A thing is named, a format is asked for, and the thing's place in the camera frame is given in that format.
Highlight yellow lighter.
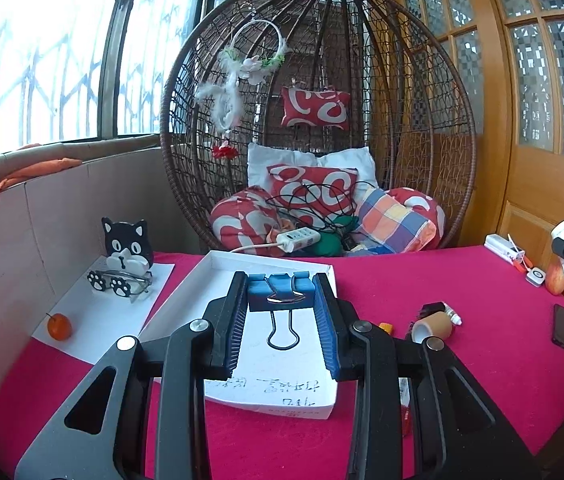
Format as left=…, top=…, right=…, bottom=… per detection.
left=380, top=323, right=394, bottom=335

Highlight brown tape roll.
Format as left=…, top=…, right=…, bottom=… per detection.
left=411, top=312, right=453, bottom=344

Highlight black usb charger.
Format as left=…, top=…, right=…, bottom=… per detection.
left=418, top=301, right=446, bottom=320

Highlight small white dropper bottle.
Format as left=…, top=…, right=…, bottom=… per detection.
left=444, top=302, right=462, bottom=326

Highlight blue binder clip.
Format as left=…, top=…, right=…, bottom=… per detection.
left=247, top=271, right=316, bottom=351

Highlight red apple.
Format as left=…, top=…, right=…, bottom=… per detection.
left=544, top=256, right=564, bottom=296

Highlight white square tape measure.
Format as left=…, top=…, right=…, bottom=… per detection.
left=525, top=268, right=546, bottom=287

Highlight black smartphone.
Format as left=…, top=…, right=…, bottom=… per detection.
left=551, top=304, right=564, bottom=349

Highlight white box on table edge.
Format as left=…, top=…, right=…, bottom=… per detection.
left=484, top=233, right=514, bottom=264

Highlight white paper sheet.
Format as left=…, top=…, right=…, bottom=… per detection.
left=32, top=257, right=175, bottom=364

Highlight white cardboard tray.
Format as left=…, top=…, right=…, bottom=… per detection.
left=139, top=252, right=337, bottom=419

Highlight small orange fruit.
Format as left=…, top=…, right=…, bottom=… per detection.
left=47, top=313, right=73, bottom=341

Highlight eyeglasses with paw frames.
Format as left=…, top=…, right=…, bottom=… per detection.
left=87, top=270, right=153, bottom=298

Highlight black cat glasses holder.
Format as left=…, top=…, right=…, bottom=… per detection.
left=101, top=217, right=154, bottom=276

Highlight green plush ball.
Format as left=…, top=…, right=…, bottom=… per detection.
left=306, top=214, right=359, bottom=257

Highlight plaid checkered cushion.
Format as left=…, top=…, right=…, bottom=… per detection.
left=349, top=188, right=439, bottom=256

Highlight white power strip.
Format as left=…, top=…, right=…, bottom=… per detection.
left=232, top=228, right=321, bottom=254

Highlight red white seat cushion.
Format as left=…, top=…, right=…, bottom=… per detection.
left=210, top=188, right=446, bottom=257

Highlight red white centre cushion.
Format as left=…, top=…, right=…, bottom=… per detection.
left=267, top=164, right=358, bottom=231

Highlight white pillow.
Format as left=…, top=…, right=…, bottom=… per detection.
left=247, top=143, right=378, bottom=198

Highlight orange cloth on sill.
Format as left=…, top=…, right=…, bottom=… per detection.
left=0, top=157, right=82, bottom=193

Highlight small red hanging pillow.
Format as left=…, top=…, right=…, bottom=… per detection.
left=281, top=87, right=350, bottom=131

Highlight brown wicker egg chair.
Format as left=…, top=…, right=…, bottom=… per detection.
left=160, top=0, right=477, bottom=249

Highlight white feather dreamcatcher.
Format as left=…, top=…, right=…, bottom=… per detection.
left=194, top=18, right=288, bottom=133

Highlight orange handled pliers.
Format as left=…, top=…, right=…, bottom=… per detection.
left=506, top=234, right=532, bottom=274

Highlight black cable tangle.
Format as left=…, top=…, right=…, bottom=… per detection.
left=264, top=182, right=364, bottom=241

